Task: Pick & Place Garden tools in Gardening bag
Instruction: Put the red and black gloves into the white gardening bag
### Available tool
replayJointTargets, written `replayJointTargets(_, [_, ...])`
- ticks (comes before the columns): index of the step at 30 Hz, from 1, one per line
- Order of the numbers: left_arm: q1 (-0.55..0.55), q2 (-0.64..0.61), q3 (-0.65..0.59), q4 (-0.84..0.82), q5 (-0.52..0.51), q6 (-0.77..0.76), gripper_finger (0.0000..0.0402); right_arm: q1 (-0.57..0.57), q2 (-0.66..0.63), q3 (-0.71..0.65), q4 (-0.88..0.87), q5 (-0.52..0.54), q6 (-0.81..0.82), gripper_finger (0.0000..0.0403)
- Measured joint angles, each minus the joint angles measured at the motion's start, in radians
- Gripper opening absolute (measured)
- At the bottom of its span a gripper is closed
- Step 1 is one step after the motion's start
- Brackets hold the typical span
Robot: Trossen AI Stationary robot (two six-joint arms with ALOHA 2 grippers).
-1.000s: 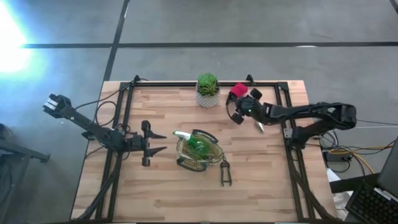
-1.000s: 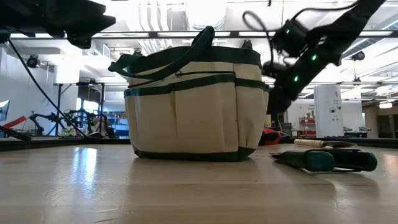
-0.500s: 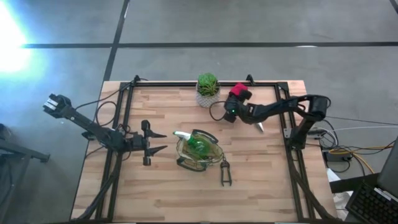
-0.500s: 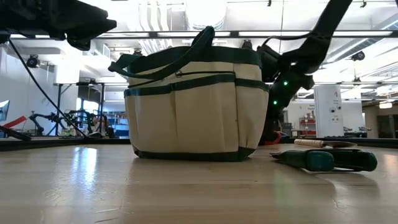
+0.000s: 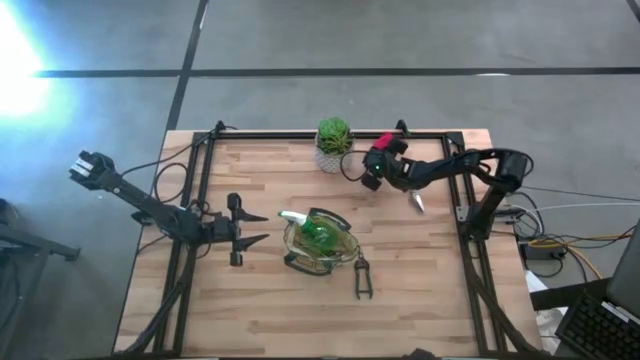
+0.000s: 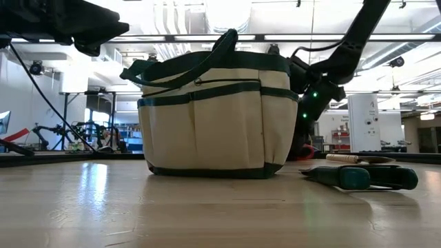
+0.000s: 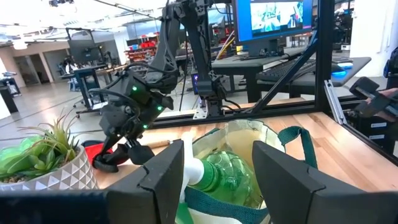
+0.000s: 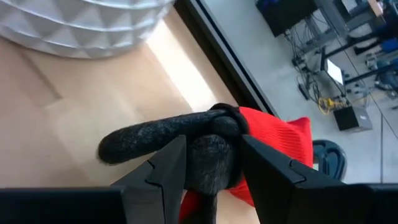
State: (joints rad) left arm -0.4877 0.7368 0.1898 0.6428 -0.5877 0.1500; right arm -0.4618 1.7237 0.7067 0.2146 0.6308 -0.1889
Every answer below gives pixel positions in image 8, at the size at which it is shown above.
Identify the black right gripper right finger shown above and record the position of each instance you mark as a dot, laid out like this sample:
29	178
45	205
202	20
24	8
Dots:
273	186

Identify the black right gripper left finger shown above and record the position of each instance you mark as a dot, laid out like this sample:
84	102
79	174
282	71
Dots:
161	186

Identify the black grey floor box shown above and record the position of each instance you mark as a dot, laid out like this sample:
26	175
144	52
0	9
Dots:
353	118

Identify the white-screen monitor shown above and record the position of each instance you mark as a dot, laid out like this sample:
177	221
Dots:
335	71

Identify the black cabinet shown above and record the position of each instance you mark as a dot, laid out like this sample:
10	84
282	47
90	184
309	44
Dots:
286	15

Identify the succulent in white pot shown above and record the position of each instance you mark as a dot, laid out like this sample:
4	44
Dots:
77	28

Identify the black aluminium table frame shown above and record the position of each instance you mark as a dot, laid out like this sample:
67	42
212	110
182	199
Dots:
224	56

